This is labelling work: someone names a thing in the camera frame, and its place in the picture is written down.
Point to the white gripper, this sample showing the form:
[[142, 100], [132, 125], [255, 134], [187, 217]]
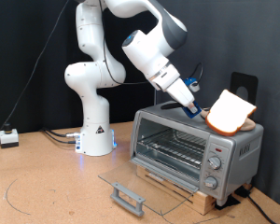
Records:
[[177, 88]]

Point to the white bread slice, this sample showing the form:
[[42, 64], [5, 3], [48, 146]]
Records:
[[230, 113]]

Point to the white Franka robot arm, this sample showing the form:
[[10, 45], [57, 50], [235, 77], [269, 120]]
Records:
[[93, 124]]

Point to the silver oven knob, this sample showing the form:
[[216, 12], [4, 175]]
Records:
[[210, 182], [214, 162]]

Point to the silver toaster oven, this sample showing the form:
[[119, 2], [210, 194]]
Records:
[[239, 149]]

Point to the black metal bookend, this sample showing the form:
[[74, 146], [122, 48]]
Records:
[[244, 79]]

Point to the round wooden cutting board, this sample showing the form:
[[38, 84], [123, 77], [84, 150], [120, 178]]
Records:
[[249, 124]]

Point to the wooden slatted base block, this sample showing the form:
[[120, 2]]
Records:
[[205, 202]]

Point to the black foam pad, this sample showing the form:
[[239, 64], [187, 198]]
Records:
[[228, 202], [243, 191]]

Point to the emergency stop button box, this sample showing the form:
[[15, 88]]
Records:
[[8, 137]]

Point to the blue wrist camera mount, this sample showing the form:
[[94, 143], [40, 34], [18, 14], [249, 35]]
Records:
[[191, 84]]

